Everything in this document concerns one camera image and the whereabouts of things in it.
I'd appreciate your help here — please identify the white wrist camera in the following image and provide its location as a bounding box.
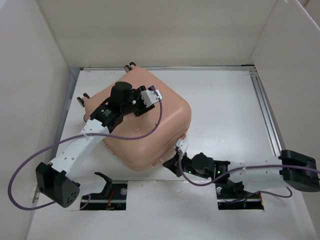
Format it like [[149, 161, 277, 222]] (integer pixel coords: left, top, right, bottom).
[[140, 88, 162, 108], [175, 138, 189, 154]]

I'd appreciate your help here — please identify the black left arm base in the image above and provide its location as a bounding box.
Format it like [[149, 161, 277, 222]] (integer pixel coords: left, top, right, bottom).
[[79, 181, 128, 211]]

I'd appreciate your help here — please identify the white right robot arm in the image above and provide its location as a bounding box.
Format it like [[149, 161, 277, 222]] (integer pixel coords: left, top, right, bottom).
[[163, 149, 320, 197]]

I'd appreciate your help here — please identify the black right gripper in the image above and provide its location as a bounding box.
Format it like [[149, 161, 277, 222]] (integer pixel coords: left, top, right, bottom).
[[163, 150, 210, 179]]

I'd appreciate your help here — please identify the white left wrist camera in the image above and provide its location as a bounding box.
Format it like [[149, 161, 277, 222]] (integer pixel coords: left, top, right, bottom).
[[140, 88, 162, 108]]

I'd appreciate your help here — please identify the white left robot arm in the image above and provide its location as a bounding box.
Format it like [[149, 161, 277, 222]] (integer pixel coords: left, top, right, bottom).
[[35, 81, 162, 208]]

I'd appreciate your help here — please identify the pink hard-shell suitcase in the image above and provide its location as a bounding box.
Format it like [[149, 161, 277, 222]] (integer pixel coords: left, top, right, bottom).
[[76, 61, 193, 172]]

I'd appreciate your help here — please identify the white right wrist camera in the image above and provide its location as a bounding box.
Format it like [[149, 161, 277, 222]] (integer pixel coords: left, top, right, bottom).
[[175, 138, 189, 154]]

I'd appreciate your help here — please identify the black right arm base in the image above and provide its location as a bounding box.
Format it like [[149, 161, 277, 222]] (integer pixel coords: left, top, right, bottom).
[[215, 181, 264, 210]]

